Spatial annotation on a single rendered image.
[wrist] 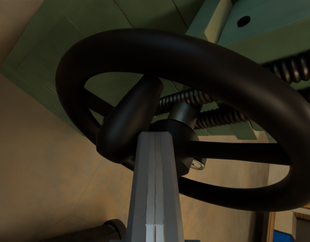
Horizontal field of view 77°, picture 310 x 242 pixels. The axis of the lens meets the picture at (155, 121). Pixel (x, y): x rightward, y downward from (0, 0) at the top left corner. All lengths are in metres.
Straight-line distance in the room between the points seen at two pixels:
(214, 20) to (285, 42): 0.07
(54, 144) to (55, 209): 0.29
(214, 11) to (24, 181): 0.92
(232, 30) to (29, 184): 0.94
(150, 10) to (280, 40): 0.20
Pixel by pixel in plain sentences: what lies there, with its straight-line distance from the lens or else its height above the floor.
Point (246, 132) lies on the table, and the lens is 0.31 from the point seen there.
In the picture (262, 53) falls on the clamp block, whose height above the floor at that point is 0.91.
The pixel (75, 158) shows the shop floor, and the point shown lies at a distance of 1.05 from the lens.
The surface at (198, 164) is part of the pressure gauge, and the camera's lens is 0.54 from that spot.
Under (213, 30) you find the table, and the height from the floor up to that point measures 0.87.
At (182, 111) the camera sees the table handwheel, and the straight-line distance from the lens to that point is 0.24.
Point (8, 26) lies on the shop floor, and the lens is 1.07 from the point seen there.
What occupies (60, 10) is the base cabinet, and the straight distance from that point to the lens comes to 0.46.
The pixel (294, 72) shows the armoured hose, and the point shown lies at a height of 0.93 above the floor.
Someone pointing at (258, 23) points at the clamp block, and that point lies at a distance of 0.22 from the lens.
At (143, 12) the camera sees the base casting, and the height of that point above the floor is 0.75.
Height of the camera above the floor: 0.96
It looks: 44 degrees down
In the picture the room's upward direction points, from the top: 85 degrees clockwise
